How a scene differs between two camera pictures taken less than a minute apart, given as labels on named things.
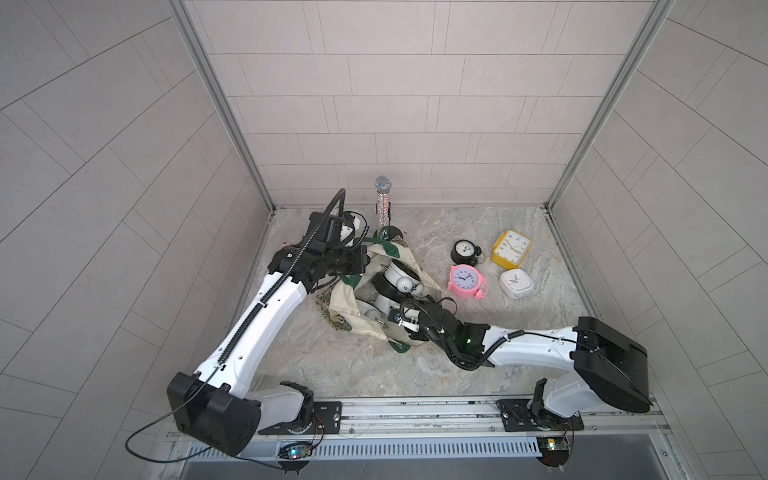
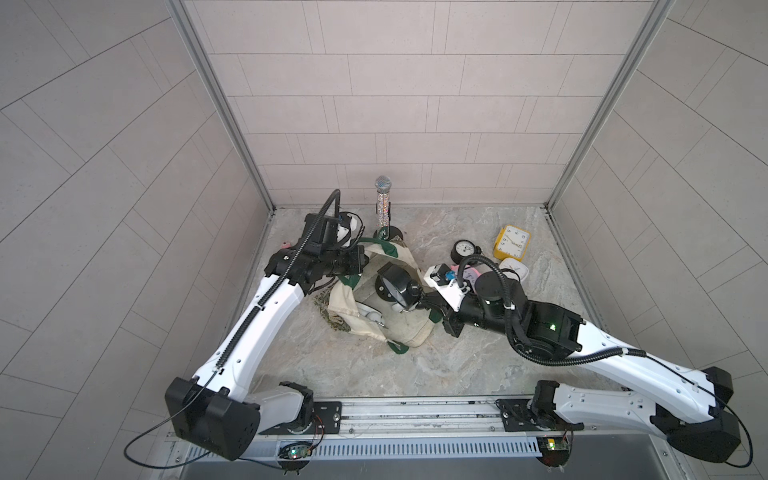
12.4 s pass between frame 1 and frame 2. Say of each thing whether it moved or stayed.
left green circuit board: stayed
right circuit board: stayed
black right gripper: moved
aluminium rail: stayed
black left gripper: stayed
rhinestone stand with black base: stayed
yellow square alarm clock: moved
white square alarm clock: moved
